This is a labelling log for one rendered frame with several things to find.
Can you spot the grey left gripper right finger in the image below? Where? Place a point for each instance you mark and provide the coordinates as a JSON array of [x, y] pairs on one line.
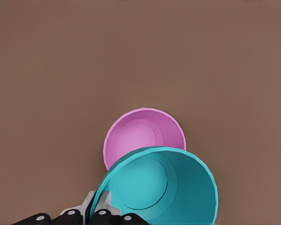
[[105, 206]]

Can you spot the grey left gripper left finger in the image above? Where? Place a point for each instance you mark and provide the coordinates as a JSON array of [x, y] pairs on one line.
[[85, 206]]

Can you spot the blue bowl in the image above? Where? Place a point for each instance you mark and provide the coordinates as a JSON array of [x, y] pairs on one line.
[[185, 185]]

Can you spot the pink bowl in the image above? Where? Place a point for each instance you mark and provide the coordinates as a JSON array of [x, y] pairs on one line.
[[140, 136]]

